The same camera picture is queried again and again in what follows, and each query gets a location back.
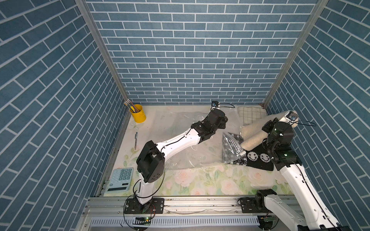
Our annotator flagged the beige fluffy scarf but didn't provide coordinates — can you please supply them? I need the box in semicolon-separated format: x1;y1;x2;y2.
241;111;298;152

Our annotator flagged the clear plastic vacuum bag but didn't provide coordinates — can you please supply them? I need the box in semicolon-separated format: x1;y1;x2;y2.
149;108;241;169

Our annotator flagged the black white knitted scarf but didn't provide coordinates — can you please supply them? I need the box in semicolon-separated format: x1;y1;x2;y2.
222;132;274;171

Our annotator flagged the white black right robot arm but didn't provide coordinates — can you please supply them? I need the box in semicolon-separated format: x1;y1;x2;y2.
255;115;350;231

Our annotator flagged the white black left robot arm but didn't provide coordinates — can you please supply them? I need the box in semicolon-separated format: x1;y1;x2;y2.
133;109;228;205

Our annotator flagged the cream checked folded towel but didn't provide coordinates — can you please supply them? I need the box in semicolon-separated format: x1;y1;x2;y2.
238;106;267;126

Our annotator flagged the floral table mat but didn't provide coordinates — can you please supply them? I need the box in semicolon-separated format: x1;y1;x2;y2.
114;105;292;196

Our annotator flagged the yellow pen cup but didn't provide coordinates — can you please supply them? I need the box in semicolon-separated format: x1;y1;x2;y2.
130;104;146;123

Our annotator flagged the grey pen on table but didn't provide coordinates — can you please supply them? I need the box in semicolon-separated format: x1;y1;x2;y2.
134;132;138;150

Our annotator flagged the light green calculator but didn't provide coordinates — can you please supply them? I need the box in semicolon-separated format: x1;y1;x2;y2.
106;167;134;193

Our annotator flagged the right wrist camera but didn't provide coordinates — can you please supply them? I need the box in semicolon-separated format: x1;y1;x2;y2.
285;111;299;124

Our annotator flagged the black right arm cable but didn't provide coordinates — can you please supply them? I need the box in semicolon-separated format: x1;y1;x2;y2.
291;119;342;229

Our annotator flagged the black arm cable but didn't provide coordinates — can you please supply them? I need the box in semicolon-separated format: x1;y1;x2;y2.
291;119;342;229
122;128;193;230

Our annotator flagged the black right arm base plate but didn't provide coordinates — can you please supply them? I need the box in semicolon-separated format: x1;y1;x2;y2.
237;197;272;214

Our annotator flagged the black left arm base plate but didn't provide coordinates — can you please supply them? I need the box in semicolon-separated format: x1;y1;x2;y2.
124;198;165;214

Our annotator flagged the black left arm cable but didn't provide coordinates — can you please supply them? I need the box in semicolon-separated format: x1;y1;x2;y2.
122;128;193;230

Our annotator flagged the aluminium front rail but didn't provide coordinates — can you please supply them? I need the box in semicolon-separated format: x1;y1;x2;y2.
75;195;330;231

